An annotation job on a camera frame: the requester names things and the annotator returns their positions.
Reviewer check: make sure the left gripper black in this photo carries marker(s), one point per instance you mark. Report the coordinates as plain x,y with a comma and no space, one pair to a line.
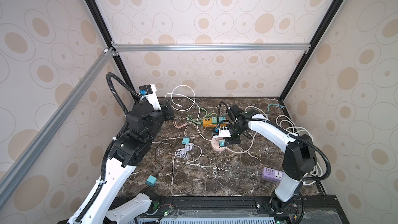
167,105

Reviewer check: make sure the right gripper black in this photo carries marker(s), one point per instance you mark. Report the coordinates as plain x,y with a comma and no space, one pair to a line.
229,140

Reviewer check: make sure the round beige power socket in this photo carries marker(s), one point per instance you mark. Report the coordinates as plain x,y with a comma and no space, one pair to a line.
215,145

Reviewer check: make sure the orange power strip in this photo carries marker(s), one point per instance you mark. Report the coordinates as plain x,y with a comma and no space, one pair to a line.
207,123

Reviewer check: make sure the purple power strip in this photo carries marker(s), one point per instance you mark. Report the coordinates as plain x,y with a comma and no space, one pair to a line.
272,175

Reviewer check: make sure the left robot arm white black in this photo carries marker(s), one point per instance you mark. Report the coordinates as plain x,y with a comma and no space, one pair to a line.
144,116

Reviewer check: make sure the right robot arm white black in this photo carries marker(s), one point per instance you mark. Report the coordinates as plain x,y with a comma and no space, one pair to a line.
302,161

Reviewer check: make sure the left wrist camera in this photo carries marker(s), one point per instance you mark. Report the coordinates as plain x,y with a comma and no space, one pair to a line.
148,92

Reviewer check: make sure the horizontal aluminium rail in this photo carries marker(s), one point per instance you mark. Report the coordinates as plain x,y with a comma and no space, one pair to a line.
211,47

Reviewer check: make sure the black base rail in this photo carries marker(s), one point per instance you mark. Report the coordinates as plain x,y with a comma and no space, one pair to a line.
223,210

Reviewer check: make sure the left diagonal aluminium rail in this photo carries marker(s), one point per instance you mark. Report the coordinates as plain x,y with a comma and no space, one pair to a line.
27,159

